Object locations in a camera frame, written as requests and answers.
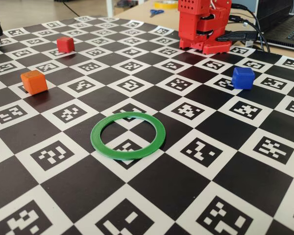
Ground blue handled scissors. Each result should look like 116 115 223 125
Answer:
149 8 166 18

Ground flat black power connector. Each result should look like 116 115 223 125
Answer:
217 31 258 42

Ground yellow tape roll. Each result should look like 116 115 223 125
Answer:
153 0 178 10

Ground red cube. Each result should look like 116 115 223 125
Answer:
56 36 75 53

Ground green flat ring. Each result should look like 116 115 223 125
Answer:
90 111 167 161

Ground orange cube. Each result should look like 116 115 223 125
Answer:
20 70 49 95

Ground black cable with plug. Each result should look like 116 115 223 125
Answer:
231 3 271 53
229 14 268 51

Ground dark office chair base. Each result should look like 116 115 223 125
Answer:
115 0 144 8

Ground white table leg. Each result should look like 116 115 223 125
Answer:
107 0 117 17

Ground black white marker board mat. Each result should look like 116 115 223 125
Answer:
0 15 294 235

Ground blue cube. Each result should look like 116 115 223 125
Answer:
231 66 256 91

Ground black laptop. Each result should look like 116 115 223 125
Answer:
256 0 294 51

